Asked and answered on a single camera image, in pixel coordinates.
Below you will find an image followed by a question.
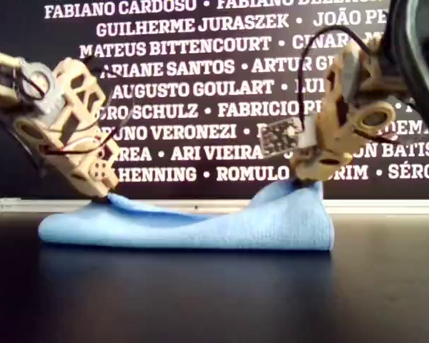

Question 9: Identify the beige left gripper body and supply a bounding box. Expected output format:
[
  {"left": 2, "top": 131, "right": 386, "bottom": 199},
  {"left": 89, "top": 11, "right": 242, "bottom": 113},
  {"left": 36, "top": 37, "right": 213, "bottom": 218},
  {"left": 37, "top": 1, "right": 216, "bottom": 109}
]
[{"left": 16, "top": 117, "right": 121, "bottom": 198}]

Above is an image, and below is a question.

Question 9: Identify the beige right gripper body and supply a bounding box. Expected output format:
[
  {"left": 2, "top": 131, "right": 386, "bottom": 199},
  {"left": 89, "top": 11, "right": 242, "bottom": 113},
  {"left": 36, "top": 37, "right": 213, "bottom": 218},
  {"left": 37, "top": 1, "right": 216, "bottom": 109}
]
[{"left": 289, "top": 101, "right": 398, "bottom": 182}]

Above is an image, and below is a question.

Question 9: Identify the light blue cloth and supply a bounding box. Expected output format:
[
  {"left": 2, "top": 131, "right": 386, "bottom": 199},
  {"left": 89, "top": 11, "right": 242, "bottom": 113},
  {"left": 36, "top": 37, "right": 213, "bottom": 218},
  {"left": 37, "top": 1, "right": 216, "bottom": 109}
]
[{"left": 38, "top": 180, "right": 335, "bottom": 251}]

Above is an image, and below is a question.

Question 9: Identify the black banner with white names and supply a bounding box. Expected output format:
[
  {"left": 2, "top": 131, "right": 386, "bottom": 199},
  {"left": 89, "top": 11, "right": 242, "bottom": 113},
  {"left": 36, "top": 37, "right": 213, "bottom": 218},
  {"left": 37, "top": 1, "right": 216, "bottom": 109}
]
[{"left": 0, "top": 0, "right": 429, "bottom": 200}]

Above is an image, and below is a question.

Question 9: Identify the white left arm cable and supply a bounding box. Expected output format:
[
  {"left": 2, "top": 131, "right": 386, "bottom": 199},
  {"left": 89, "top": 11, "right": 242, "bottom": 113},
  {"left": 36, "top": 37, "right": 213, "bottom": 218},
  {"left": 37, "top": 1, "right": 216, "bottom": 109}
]
[{"left": 62, "top": 137, "right": 101, "bottom": 153}]

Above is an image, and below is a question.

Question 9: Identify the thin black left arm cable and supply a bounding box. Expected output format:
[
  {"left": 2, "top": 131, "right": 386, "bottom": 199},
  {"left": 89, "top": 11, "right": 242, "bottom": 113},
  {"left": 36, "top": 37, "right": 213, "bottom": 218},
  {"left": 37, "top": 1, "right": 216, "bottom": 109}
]
[{"left": 42, "top": 53, "right": 137, "bottom": 158}]

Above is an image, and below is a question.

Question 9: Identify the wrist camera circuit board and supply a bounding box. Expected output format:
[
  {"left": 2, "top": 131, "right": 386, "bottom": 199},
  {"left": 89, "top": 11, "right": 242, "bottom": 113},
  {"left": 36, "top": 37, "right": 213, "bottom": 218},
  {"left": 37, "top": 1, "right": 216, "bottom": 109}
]
[{"left": 259, "top": 114, "right": 319, "bottom": 158}]

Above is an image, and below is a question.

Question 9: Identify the aluminium table edge frame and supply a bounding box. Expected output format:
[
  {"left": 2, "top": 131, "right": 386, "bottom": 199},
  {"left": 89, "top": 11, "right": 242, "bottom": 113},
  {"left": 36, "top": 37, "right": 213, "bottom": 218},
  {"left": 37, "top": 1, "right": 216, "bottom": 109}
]
[{"left": 0, "top": 198, "right": 429, "bottom": 216}]

